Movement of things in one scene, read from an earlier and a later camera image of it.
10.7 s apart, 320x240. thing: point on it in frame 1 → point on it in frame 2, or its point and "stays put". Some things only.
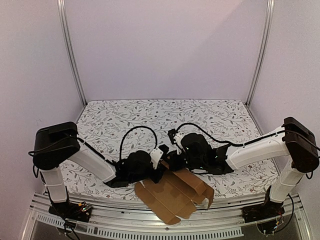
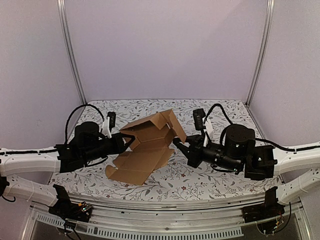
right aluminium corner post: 269,20 stays put
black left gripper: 160,172 → 119,147
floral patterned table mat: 119,128 stays put
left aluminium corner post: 63,19 stays put
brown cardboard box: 176,194 → 154,142
